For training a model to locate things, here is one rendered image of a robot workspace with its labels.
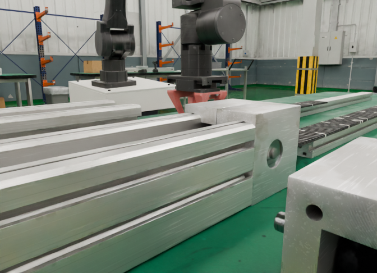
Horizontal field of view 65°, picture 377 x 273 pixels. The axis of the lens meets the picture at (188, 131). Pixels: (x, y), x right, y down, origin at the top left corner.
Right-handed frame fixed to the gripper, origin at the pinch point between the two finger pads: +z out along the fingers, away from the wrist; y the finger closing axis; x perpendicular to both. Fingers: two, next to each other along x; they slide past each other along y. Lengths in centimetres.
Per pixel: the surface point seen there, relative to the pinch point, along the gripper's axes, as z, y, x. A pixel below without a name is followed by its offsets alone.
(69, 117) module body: -5.4, 4.8, -26.0
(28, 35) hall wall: -75, -745, 189
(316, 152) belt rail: 2.3, 20.9, 5.4
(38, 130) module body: -4.2, 3.7, -29.2
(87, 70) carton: 2, -492, 209
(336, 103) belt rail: 2, 2, 63
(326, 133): -0.4, 21.2, 7.8
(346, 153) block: -6.9, 34.4, -23.3
